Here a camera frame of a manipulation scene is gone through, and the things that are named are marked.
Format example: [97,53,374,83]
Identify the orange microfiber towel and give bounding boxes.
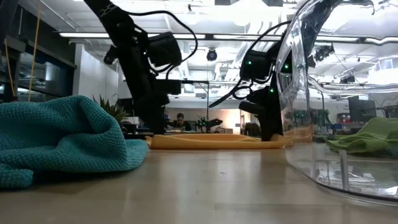
[145,126,314,151]

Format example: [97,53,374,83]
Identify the black aluminium table frame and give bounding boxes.
[123,132,265,141]

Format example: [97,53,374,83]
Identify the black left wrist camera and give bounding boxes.
[148,32,183,68]

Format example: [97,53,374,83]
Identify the black computer monitor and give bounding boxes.
[348,96,378,123]
[117,96,135,118]

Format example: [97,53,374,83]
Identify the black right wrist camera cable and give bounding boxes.
[208,20,292,109]

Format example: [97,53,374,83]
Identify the teal microfiber towel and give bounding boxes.
[0,95,149,190]

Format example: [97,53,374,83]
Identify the clear plastic bin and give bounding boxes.
[275,0,398,207]

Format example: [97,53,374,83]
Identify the black left wrist camera cable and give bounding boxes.
[124,10,199,80]

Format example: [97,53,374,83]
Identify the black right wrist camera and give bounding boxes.
[239,49,272,80]

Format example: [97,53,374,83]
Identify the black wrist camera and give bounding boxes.
[239,49,272,80]
[148,32,183,68]

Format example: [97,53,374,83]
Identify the black ceiling camera rig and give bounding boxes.
[313,45,335,62]

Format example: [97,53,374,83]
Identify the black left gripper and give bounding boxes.
[129,67,182,135]

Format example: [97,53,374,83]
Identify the person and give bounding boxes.
[167,112,193,132]

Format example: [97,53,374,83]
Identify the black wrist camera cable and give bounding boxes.
[208,20,292,109]
[124,10,199,80]

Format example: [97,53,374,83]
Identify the lime green microfiber towel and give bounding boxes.
[324,116,398,156]

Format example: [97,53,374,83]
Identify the yellow hanging power cord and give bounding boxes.
[4,40,16,98]
[27,0,42,103]

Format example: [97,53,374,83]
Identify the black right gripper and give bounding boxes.
[238,80,284,142]

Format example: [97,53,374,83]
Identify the small potted succulent plant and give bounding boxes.
[92,95,131,126]

